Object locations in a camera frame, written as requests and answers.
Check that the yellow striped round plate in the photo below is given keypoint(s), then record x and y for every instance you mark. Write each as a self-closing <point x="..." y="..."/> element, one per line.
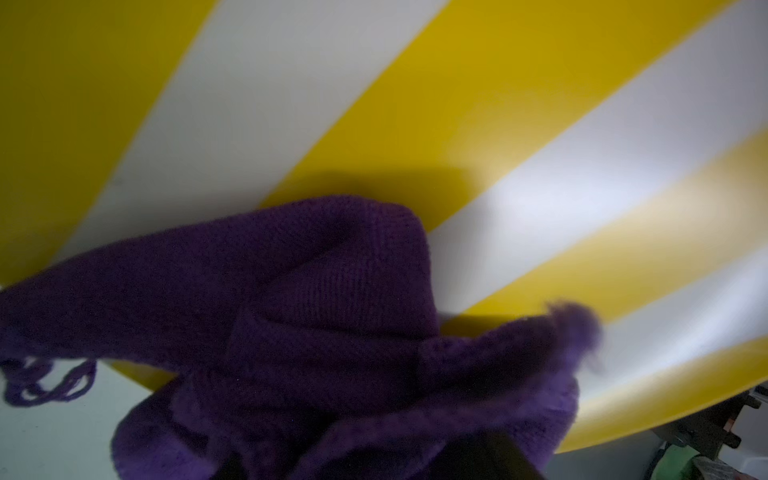
<point x="608" y="152"/>

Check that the purple cloth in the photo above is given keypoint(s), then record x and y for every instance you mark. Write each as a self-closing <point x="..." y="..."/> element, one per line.
<point x="304" y="343"/>

